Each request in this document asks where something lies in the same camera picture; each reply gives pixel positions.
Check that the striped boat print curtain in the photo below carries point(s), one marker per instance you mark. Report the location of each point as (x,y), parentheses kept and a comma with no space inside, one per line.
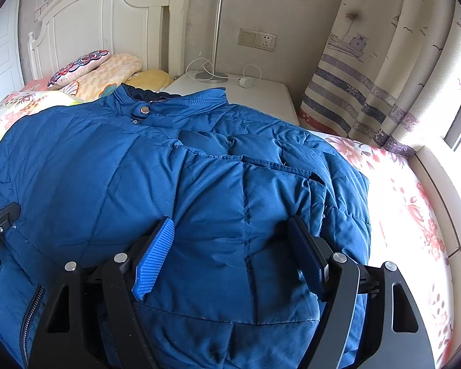
(368,84)

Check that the orange checked pillow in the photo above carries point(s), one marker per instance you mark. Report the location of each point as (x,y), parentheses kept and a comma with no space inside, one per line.
(107,75)

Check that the embroidered floral pillow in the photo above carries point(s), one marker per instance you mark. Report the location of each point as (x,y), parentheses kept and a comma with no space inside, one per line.
(77,67)

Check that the floral quilt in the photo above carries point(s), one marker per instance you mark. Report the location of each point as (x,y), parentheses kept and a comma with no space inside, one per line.
(23,102)

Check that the blue padded jacket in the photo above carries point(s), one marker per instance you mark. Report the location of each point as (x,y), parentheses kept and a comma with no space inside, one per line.
(138,169)

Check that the paper wall notice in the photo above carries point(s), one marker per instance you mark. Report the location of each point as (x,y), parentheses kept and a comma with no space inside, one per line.
(43,0)

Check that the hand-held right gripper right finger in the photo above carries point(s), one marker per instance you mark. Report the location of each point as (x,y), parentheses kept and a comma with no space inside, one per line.
(307,255)

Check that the white wooden headboard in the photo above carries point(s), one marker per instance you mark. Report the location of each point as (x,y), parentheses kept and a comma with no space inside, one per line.
(111,19)

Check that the white wall socket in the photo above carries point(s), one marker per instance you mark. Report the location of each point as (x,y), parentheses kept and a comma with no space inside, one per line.
(266,40)

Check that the pink floral bed sheet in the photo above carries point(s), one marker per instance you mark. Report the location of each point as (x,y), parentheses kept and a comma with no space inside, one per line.
(399,207)

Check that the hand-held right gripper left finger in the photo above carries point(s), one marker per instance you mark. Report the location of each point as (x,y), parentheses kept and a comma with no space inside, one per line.
(157,253)

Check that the beige wall switch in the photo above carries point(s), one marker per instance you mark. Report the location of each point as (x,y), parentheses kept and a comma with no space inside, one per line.
(247,37)

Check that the white wardrobe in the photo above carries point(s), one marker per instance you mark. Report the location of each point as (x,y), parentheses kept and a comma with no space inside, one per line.
(2,53)

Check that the white nightstand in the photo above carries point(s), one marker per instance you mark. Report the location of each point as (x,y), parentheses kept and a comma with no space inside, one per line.
(261,96)

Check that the yellow pillow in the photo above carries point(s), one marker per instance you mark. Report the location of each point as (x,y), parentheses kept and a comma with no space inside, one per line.
(151,78)

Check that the silver lamp stand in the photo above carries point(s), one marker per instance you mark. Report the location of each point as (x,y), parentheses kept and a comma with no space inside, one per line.
(218,27)

